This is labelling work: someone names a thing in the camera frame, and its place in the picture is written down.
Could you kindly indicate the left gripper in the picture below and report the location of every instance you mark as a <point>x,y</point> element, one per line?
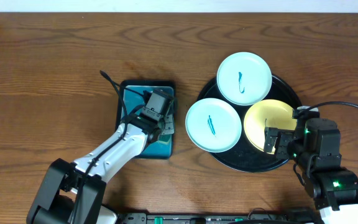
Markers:
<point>169,125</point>

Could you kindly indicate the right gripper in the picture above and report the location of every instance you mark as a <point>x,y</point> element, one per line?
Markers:
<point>285,139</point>

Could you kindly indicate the white plate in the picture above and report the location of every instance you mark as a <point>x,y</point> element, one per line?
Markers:
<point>244,78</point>
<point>213,125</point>

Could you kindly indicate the green scrubbing sponge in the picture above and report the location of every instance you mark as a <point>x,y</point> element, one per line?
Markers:
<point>165,139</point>

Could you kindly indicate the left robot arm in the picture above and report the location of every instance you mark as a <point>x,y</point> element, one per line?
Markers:
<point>72,192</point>

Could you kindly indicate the black round serving tray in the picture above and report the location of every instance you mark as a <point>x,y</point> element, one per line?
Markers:
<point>244,156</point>

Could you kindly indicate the black rectangular water tray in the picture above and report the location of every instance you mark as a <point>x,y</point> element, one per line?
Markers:
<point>129,91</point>

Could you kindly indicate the yellow plate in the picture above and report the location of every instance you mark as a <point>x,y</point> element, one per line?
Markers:
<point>267,113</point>

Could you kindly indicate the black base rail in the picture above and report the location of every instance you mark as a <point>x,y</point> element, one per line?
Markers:
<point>259,217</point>

